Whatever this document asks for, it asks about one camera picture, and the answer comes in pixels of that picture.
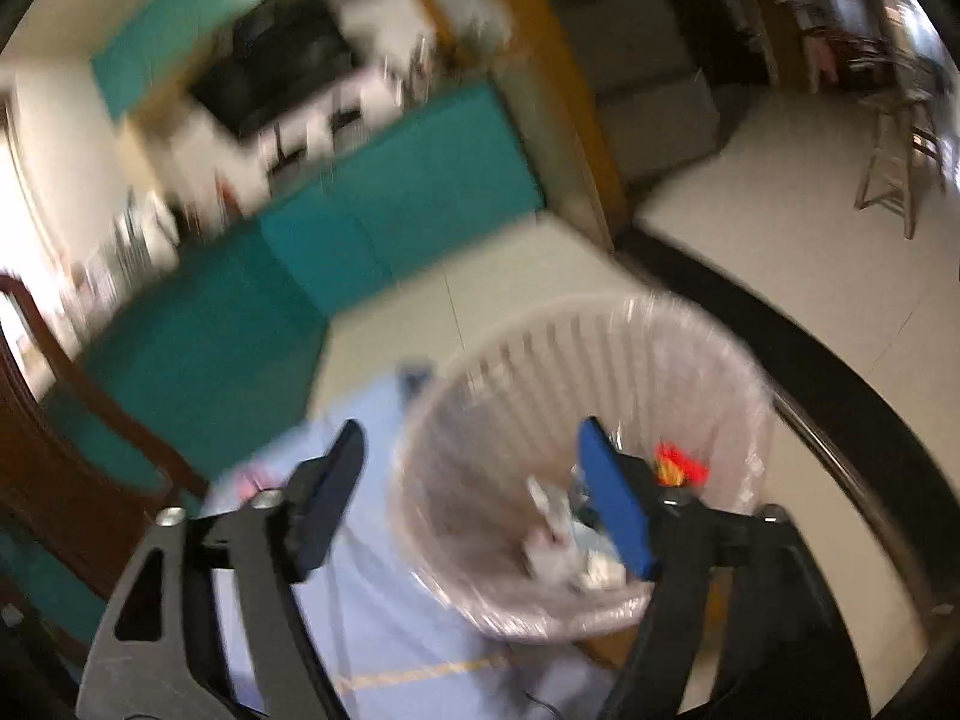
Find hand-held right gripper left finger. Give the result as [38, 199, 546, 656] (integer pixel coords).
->
[75, 420, 368, 720]

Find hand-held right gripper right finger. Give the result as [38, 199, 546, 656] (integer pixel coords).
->
[576, 416, 871, 720]

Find white wrapper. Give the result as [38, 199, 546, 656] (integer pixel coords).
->
[525, 476, 627, 590]

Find red wrapper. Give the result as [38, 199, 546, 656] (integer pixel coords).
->
[652, 442, 710, 488]

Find pink lined waste basket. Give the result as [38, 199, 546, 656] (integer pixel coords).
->
[388, 292, 777, 646]

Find carved wooden chair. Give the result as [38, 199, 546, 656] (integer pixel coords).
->
[0, 274, 211, 661]

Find teal kitchen cabinets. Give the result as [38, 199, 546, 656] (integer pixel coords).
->
[0, 82, 545, 627]

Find black range hood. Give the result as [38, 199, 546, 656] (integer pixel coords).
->
[187, 0, 361, 140]

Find wooden stool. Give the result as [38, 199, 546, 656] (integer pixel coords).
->
[855, 90, 950, 241]

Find grey staircase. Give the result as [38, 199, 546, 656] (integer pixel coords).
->
[525, 0, 725, 188]

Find black curved rail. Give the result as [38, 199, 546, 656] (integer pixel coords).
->
[615, 229, 960, 616]

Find teal wall cabinet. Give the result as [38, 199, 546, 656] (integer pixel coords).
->
[90, 0, 376, 121]

